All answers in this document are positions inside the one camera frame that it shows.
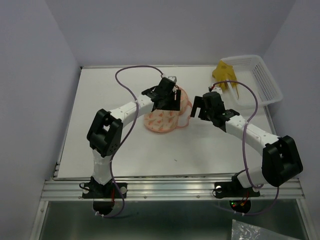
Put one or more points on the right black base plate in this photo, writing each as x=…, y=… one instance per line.
x=229, y=189

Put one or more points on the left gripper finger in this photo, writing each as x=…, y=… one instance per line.
x=163, y=105
x=176, y=100

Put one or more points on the white plastic basket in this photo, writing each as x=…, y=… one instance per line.
x=252, y=71

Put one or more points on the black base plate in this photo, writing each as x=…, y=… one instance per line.
x=229, y=189
x=105, y=191

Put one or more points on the clear plastic bag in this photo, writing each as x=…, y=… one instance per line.
x=245, y=231

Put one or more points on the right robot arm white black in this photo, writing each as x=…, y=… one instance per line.
x=280, y=157

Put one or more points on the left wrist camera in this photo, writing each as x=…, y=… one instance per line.
x=172, y=78

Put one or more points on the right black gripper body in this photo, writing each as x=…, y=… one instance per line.
x=205, y=114

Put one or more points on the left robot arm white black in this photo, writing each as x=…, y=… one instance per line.
x=105, y=132

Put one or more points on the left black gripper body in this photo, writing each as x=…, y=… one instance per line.
x=170, y=97

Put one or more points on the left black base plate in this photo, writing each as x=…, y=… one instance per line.
x=105, y=191

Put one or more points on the aluminium frame rail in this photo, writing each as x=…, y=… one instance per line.
x=141, y=189

